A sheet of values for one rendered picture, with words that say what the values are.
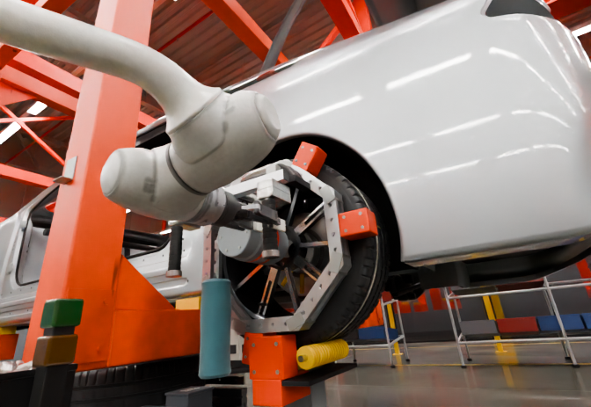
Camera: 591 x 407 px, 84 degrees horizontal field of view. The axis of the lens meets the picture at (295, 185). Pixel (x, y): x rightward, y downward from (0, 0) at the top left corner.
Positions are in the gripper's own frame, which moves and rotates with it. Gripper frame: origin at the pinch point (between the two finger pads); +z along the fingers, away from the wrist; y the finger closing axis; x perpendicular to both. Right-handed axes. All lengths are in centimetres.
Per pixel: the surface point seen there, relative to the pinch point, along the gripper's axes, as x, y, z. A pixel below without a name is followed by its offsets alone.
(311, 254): -0.3, -10.6, 41.6
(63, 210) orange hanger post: 16, -69, -16
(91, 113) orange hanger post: 51, -63, -16
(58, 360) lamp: -25.4, -10.1, -38.7
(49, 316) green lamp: -19.4, -11.4, -40.4
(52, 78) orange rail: 239, -309, 51
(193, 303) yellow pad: -13, -64, 36
